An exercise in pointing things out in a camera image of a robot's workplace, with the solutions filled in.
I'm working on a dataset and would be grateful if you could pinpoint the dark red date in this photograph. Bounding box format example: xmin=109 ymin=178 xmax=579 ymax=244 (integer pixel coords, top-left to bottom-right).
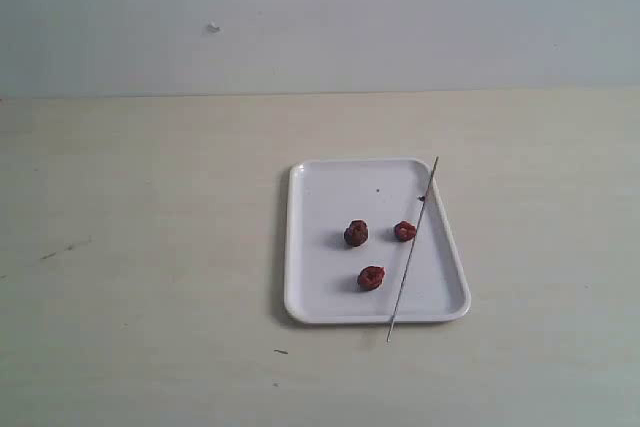
xmin=343 ymin=219 xmax=369 ymax=248

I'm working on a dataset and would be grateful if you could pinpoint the thin metal skewer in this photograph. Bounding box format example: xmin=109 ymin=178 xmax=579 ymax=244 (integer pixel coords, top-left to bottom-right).
xmin=386 ymin=156 xmax=440 ymax=344

